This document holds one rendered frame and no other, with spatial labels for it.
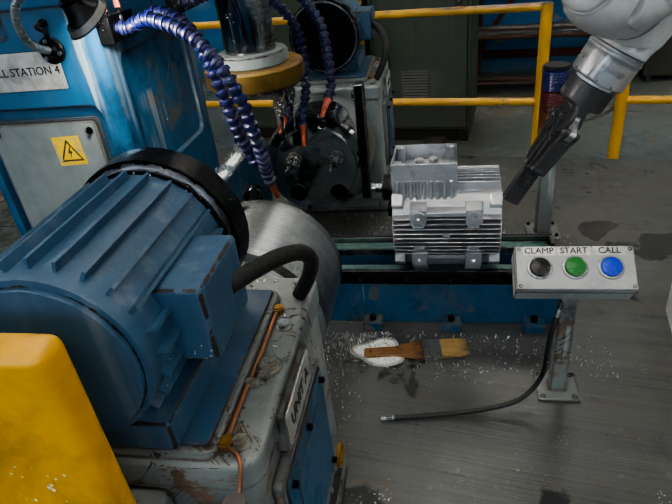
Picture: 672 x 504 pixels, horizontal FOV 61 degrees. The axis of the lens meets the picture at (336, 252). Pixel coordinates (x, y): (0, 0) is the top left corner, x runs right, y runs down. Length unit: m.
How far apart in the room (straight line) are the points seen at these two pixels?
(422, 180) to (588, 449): 0.52
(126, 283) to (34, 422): 0.12
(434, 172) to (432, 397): 0.40
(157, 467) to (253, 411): 0.10
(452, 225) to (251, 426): 0.64
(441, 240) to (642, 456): 0.47
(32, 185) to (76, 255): 0.69
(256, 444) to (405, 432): 0.50
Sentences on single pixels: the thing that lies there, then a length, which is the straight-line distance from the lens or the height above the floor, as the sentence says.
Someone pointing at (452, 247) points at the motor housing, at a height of 0.99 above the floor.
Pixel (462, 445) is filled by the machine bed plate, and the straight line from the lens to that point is 0.99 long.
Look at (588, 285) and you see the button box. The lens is 0.92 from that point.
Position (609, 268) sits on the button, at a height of 1.07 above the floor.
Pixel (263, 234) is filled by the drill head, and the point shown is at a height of 1.16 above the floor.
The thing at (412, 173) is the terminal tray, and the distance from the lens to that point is 1.07.
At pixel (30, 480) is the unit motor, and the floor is 1.23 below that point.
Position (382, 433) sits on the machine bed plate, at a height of 0.80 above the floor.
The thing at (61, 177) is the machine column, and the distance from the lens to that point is 1.13.
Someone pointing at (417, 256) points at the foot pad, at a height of 0.98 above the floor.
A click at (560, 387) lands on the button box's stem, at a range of 1.08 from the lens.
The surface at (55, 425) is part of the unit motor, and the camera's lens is 0.43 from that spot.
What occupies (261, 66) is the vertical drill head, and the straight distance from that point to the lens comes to 1.04.
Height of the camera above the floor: 1.56
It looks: 31 degrees down
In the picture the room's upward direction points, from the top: 7 degrees counter-clockwise
